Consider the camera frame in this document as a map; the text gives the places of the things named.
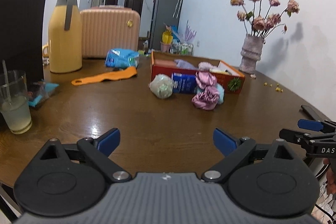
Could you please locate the grey refrigerator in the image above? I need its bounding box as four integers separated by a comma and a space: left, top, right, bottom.
149, 0, 183, 50

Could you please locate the pink satin scrunchie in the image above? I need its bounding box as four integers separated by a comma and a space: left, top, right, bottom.
191, 71, 219, 111

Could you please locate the light blue plush toy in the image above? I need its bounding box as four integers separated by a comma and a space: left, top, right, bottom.
216, 84, 225, 105

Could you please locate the pink textured vase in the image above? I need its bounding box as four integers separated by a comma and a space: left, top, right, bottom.
239, 34, 264, 74

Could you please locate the peach ribbed suitcase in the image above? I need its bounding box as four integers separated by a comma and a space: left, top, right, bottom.
80, 6, 141, 59

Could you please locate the dried pink rose bouquet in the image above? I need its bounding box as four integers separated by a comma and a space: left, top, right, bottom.
230, 0, 300, 40

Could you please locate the white glittery soft ball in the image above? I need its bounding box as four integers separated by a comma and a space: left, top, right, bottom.
149, 74, 174, 99

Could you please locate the blue tissue pack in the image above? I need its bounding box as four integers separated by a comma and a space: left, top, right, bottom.
105, 48, 139, 69

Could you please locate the cluttered metal rack cart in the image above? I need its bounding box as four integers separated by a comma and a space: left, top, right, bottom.
161, 21, 197, 56

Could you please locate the blue milk carton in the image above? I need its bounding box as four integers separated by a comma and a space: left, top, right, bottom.
171, 73, 197, 94

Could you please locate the person's right hand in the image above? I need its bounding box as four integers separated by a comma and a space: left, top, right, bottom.
326, 168, 336, 195

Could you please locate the blue snack wrapper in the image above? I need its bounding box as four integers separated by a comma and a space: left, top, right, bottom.
27, 81, 59, 108

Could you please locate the red cardboard box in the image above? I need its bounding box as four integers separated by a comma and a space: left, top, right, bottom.
150, 50, 246, 94

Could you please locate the black paper bag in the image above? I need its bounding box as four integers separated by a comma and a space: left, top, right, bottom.
1, 0, 46, 84

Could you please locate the yellow thermos jug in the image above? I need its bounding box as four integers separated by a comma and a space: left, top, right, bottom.
42, 0, 82, 74

